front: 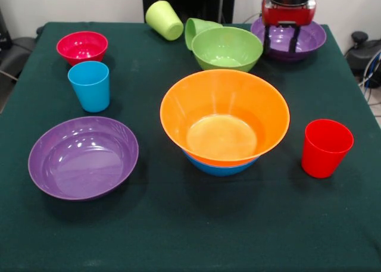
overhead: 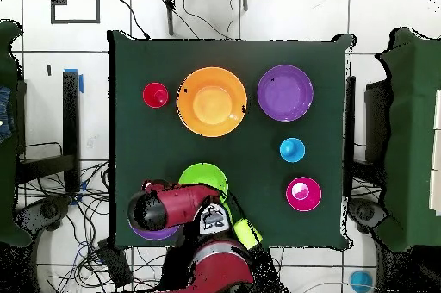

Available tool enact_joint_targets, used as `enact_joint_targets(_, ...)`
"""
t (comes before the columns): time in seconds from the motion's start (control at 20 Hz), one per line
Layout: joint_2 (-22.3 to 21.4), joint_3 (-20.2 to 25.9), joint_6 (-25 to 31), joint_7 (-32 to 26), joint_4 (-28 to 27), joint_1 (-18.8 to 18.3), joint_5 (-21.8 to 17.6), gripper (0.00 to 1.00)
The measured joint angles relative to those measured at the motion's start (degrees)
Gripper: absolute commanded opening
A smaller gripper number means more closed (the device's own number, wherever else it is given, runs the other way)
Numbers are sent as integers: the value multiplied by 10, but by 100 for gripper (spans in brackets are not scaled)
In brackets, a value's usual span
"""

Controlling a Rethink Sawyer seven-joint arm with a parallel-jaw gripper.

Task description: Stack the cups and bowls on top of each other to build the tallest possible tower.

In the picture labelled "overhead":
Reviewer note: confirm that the green plastic bowl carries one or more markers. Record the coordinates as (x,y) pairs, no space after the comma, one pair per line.
(203,174)

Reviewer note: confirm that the yellow-green plastic cup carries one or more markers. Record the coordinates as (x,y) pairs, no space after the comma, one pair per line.
(246,234)

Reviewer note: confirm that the orange plastic bowl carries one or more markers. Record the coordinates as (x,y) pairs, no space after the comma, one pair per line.
(212,79)

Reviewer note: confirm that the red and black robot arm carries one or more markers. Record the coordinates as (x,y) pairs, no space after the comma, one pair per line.
(179,203)

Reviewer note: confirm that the black power box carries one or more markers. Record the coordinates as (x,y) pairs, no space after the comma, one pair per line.
(115,265)

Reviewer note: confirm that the red plastic cup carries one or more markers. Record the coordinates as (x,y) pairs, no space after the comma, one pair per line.
(151,91)

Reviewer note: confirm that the black metal stand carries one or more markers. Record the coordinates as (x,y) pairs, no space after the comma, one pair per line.
(349,117)
(70,117)

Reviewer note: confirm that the blue tape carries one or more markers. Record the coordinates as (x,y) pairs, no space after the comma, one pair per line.
(81,82)

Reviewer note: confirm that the green cloth covered table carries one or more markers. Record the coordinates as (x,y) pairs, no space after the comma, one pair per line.
(7,169)
(413,134)

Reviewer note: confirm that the blue plastic cup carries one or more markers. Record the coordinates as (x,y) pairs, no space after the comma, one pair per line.
(292,150)

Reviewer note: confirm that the dark green tablecloth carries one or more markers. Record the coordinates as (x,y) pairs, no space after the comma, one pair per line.
(241,55)

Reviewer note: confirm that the magenta plastic bowl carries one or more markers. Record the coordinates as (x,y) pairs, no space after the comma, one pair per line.
(310,200)

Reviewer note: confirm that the blue denim fabric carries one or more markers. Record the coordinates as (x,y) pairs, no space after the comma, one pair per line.
(5,113)

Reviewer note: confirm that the black tripod stand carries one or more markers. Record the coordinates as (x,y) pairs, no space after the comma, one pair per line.
(169,13)

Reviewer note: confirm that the blue round floor object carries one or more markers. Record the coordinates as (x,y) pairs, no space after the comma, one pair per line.
(361,281)

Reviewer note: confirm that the white box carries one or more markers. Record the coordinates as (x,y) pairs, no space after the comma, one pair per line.
(437,155)

